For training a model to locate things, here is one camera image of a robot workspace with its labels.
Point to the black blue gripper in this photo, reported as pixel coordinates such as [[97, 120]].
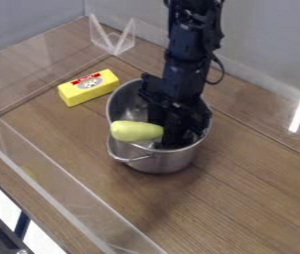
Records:
[[173, 94]]

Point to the silver metal pot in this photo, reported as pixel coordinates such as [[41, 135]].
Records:
[[142, 156]]

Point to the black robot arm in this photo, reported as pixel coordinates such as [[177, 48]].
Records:
[[205, 11]]

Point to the yellow butter block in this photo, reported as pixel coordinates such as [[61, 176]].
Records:
[[87, 87]]

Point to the clear acrylic front barrier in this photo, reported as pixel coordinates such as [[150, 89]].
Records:
[[96, 220]]

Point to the clear acrylic corner bracket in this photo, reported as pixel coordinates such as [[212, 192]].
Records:
[[117, 42]]

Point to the dark metal table frame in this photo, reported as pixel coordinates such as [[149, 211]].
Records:
[[2, 231]]

